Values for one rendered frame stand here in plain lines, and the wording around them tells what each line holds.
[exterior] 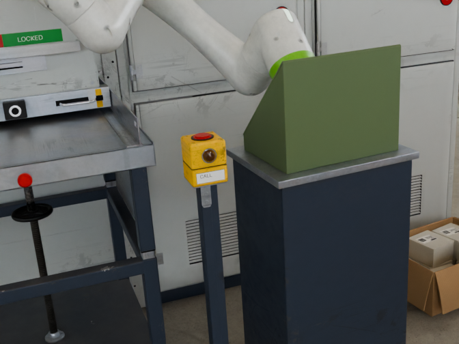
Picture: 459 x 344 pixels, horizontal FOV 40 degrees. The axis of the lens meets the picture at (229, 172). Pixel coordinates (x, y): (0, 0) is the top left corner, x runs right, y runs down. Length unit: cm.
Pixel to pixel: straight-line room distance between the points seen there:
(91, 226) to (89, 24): 105
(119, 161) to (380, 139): 67
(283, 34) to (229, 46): 20
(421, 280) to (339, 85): 100
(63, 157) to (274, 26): 64
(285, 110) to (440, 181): 145
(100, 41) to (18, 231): 103
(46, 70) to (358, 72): 87
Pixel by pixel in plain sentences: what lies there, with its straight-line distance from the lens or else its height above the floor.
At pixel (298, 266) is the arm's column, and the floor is 50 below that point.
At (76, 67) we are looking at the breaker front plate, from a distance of 190.
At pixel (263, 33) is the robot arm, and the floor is 106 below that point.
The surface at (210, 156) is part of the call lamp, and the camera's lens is 134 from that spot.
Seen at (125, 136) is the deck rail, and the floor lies 85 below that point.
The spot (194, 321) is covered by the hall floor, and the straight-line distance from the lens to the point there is 239.
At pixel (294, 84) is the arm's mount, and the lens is 152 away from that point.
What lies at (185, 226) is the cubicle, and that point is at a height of 31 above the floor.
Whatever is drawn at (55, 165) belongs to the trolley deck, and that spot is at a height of 83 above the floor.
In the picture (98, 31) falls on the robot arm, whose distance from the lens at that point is 145.
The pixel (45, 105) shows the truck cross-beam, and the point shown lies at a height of 89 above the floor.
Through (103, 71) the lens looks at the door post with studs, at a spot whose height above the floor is 92.
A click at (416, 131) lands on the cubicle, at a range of 272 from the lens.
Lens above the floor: 128
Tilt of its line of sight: 19 degrees down
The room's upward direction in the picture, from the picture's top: 4 degrees counter-clockwise
